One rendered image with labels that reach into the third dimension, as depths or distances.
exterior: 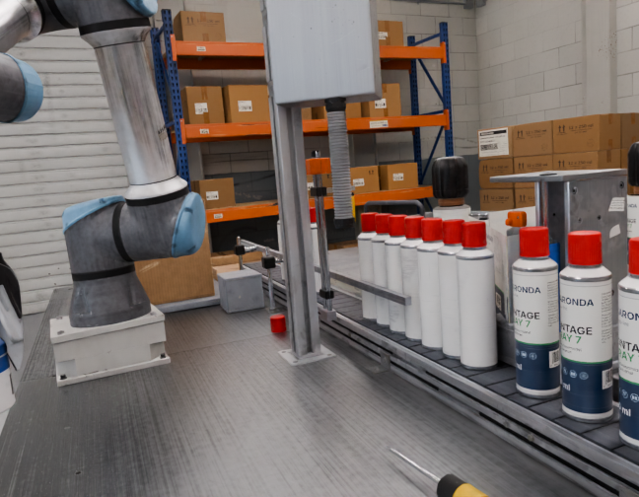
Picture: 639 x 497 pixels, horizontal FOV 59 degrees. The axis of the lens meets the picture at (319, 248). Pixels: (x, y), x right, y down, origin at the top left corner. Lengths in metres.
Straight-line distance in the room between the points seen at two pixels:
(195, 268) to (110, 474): 0.89
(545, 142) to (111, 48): 3.88
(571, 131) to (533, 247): 3.78
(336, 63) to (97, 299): 0.60
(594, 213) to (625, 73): 5.29
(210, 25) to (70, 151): 1.61
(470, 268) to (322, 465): 0.32
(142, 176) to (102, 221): 0.12
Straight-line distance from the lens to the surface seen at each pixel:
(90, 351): 1.12
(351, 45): 0.95
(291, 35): 0.97
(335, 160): 0.92
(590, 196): 0.78
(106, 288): 1.12
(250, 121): 4.99
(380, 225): 1.01
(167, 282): 1.57
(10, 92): 0.72
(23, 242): 5.35
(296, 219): 1.02
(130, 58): 1.03
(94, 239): 1.11
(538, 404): 0.73
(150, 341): 1.12
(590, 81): 6.21
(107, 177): 5.36
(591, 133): 4.39
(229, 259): 2.23
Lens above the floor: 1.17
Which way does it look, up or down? 8 degrees down
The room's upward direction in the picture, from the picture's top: 5 degrees counter-clockwise
